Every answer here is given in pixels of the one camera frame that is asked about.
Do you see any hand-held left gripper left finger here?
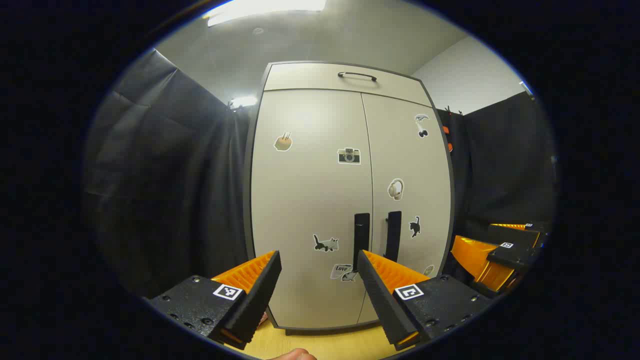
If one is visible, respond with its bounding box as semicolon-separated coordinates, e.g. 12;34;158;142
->
148;250;282;351

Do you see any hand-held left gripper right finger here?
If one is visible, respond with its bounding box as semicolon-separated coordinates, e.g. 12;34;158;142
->
357;249;496;352

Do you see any double-door shoe cabinet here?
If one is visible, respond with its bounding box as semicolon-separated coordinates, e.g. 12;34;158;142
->
243;61;456;335

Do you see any beige cabinet door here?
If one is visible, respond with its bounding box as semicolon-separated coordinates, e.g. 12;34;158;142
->
361;93;452;323
251;90;375;328

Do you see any beige cabinet drawer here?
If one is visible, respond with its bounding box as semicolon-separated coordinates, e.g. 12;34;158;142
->
263;63;432;107

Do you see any black backdrop cloth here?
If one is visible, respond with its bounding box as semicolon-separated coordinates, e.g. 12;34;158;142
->
85;48;251;298
435;91;558;281

